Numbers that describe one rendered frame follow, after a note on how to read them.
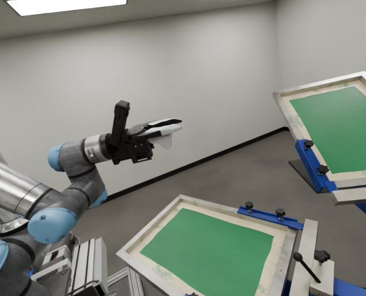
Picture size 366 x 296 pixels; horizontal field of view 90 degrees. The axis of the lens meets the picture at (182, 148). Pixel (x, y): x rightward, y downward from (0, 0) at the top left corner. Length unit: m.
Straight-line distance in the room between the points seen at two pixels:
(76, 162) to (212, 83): 3.83
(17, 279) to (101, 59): 3.33
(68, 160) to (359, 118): 1.48
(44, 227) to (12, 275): 0.27
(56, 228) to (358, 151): 1.34
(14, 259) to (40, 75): 3.28
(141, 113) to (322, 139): 3.00
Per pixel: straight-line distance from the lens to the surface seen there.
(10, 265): 0.72
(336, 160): 1.27
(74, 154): 0.54
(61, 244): 1.13
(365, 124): 1.49
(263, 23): 5.19
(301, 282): 0.88
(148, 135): 0.44
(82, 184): 0.55
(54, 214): 0.47
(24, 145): 3.93
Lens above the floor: 1.76
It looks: 18 degrees down
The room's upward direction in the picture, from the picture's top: 15 degrees counter-clockwise
